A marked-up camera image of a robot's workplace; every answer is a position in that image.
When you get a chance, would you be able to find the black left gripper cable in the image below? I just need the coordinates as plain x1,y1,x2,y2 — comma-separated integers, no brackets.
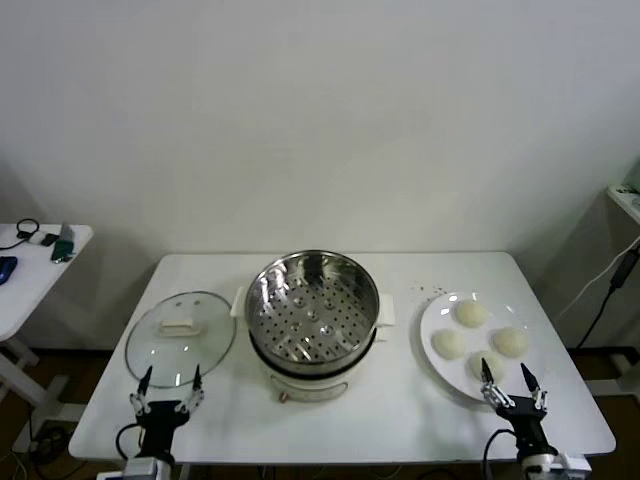
115,422,146,459

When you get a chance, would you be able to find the large white plate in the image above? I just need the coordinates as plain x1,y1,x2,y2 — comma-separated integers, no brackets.
419,291,546,405

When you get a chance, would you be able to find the black looped cable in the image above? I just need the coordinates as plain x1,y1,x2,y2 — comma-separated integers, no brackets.
0,218,41,251

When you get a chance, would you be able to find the black power adapter cable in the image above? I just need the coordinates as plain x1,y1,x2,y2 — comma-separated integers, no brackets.
577,252,635,349

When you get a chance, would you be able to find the black coiled floor cable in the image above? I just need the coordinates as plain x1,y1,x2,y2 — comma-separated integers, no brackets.
29,423,74,454

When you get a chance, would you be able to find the white side table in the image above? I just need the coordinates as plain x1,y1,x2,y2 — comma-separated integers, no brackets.
0,223,95,451

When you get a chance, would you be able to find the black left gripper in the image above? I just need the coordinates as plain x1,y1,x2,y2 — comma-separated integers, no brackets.
130,364,206,457

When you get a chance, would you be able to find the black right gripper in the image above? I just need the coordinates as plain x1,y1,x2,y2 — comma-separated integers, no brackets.
478,357,550,457

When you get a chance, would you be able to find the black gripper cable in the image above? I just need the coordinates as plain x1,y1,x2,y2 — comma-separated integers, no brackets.
480,427,521,480
115,422,146,459

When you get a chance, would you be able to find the white shelf board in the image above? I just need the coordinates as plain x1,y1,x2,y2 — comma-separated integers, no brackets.
606,182,640,226

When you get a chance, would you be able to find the white power cable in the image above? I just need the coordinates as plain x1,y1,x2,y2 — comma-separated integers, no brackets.
554,239,640,321

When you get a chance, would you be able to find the round glass pot lid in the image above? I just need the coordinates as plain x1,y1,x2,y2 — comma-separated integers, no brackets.
124,290,238,390

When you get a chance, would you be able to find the white steamed baozi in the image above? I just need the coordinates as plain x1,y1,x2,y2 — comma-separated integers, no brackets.
431,329,467,360
453,299,494,330
468,349,509,385
492,326,530,358

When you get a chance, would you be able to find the green object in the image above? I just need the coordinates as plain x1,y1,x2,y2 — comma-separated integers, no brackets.
49,238,76,265

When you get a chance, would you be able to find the stainless steel steamer basket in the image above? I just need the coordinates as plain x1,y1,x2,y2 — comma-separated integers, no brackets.
229,249,396,369

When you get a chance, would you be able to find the white stand foot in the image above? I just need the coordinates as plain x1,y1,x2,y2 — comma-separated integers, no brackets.
569,344,640,396

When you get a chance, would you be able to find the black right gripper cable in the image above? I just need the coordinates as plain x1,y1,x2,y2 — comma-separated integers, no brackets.
480,427,521,480

